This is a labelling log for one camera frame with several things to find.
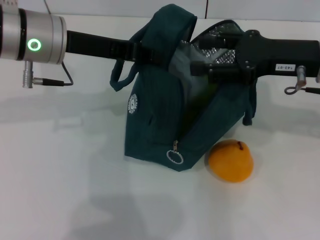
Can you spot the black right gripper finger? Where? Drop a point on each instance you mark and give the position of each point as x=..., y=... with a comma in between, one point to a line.
x=220, y=41
x=225, y=73

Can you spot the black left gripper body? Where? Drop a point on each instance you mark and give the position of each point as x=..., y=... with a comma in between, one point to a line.
x=100, y=45

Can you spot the dark teal insulated lunch bag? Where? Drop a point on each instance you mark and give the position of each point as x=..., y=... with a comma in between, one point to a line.
x=155, y=120

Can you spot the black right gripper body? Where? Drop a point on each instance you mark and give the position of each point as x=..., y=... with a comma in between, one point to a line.
x=275, y=55

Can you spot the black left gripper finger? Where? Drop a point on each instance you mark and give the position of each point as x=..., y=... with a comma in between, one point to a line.
x=155, y=58

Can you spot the orange-yellow pear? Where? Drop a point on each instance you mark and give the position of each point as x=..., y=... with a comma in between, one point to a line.
x=230, y=162

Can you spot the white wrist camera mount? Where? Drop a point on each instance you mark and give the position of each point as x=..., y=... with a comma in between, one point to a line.
x=8, y=3

